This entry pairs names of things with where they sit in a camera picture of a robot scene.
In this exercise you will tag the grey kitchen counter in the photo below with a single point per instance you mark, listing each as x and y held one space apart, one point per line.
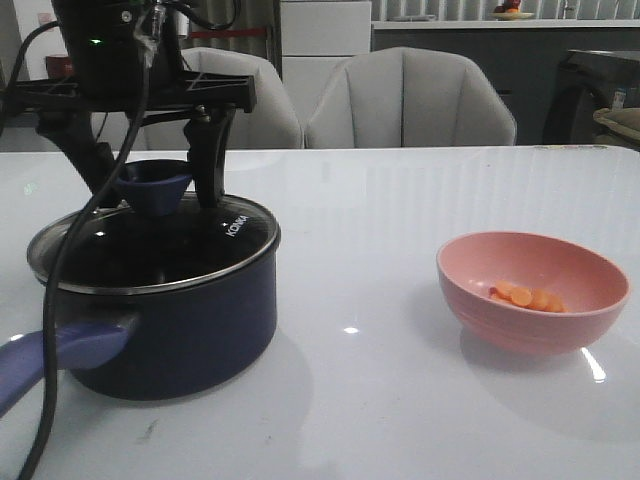
552 74

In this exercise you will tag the right grey upholstered chair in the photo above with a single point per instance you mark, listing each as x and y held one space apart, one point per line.
409 97

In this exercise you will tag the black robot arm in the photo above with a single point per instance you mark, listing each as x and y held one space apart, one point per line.
128 73

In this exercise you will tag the left grey upholstered chair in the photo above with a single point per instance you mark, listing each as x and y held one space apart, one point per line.
264 118

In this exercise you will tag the fruit bowl on counter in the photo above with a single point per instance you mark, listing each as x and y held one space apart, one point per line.
510 11

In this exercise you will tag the glass pot lid blue knob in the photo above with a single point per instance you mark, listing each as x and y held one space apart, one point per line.
160 239

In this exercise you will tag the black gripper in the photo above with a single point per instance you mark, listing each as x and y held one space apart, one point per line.
63 120

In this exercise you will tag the dark blue saucepan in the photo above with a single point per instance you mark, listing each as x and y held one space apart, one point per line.
170 344

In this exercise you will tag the grey upholstered chair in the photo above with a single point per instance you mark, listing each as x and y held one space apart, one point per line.
409 97
264 118

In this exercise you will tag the beige cushion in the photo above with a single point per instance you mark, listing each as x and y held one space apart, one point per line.
619 127

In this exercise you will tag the orange ham slices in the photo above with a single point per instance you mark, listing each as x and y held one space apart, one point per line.
526 297

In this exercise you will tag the red bin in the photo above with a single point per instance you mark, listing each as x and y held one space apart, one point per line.
58 66

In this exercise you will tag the red belt stanchion barrier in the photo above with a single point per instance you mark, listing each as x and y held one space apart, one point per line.
255 41

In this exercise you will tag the pink bowl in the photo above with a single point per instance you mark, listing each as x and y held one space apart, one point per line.
594 290

